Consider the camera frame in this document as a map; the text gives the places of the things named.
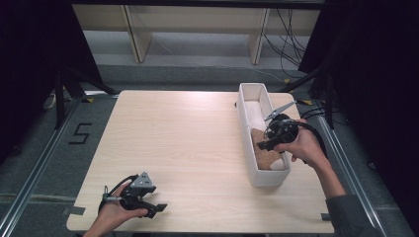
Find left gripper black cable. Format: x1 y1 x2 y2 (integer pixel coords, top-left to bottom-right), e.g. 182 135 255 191
98 174 140 213

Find person's right hand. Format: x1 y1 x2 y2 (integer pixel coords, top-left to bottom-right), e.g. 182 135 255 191
272 118 326 166

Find black curtain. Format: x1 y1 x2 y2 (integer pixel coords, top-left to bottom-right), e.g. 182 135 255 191
0 0 105 166
297 0 419 228

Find black floor cables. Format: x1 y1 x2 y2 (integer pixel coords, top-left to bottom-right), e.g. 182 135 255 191
298 106 331 122

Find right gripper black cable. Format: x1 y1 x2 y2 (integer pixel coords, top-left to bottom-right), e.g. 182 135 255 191
295 120 330 159

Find metal floor rail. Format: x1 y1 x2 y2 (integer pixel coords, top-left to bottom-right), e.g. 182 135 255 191
316 114 387 237
0 98 83 232

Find brown fuzzy sock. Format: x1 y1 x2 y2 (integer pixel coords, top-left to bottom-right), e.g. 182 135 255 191
250 127 288 172

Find person's left hand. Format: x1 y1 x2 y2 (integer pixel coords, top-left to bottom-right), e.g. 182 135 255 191
98 183 150 229

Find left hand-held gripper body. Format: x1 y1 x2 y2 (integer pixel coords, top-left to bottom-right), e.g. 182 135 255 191
118 171 158 212

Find long white storage box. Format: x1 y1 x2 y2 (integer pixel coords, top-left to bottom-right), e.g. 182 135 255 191
236 82 293 189

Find bundle of black cables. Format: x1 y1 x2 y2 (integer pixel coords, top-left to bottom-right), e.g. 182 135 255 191
263 8 311 77

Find thin white floor cable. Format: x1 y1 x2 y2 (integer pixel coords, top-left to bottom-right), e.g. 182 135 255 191
153 36 289 84

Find black metal stand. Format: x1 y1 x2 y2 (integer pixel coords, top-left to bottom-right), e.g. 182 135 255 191
53 65 121 130
279 64 338 130

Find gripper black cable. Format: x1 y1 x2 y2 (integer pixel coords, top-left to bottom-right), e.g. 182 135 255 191
295 120 330 159
98 174 140 213

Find white coiled cable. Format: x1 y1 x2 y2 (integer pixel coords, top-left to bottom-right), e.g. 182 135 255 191
42 93 57 111

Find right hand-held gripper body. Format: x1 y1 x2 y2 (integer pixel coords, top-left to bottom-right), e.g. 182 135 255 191
264 100 301 146

